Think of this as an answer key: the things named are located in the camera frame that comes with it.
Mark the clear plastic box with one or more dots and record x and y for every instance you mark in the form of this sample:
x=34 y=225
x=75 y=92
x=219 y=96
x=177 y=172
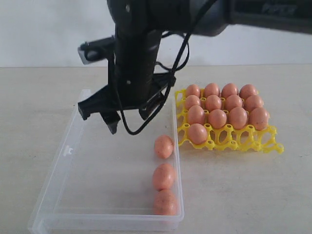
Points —
x=99 y=181

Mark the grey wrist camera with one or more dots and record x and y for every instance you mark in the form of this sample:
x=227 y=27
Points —
x=98 y=50

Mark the brown egg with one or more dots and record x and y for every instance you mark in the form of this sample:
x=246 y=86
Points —
x=163 y=177
x=247 y=91
x=238 y=118
x=233 y=101
x=197 y=133
x=252 y=102
x=217 y=118
x=259 y=118
x=228 y=90
x=191 y=100
x=165 y=203
x=193 y=89
x=211 y=89
x=163 y=146
x=196 y=115
x=213 y=102

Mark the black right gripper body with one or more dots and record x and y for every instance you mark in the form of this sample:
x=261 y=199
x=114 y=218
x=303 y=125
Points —
x=139 y=25

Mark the yellow plastic egg tray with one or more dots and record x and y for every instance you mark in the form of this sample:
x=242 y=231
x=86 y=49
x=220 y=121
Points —
x=227 y=137

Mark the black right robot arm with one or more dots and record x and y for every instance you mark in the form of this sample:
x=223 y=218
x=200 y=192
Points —
x=211 y=17

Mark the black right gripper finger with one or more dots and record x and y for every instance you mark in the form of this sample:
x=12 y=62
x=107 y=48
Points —
x=111 y=119
x=151 y=105

